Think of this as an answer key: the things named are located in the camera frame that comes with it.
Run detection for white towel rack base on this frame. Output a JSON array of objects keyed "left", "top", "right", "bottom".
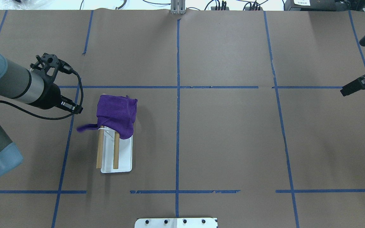
[{"left": 100, "top": 126, "right": 133, "bottom": 174}]

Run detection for wooden rack dowel far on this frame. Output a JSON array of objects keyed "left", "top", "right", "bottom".
[{"left": 96, "top": 126, "right": 105, "bottom": 169}]

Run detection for wooden rack dowel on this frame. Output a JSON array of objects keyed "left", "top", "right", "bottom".
[
  {"left": 113, "top": 131, "right": 120, "bottom": 170},
  {"left": 96, "top": 126, "right": 105, "bottom": 169}
]

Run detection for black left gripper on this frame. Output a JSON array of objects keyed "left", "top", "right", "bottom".
[{"left": 37, "top": 83, "right": 83, "bottom": 114}]

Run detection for purple towel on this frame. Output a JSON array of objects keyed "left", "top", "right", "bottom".
[{"left": 76, "top": 95, "right": 138, "bottom": 140}]

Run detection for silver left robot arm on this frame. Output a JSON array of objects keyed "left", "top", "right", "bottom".
[{"left": 0, "top": 53, "right": 84, "bottom": 177}]

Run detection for wooden rack dowel near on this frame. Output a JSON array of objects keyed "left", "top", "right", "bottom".
[{"left": 113, "top": 131, "right": 120, "bottom": 170}]

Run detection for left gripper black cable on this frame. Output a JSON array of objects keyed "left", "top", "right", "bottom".
[{"left": 0, "top": 68, "right": 84, "bottom": 121}]

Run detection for white camera mast pedestal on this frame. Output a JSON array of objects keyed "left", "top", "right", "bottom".
[{"left": 134, "top": 218, "right": 218, "bottom": 228}]

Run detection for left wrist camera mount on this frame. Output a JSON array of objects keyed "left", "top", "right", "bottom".
[{"left": 29, "top": 53, "right": 75, "bottom": 82}]

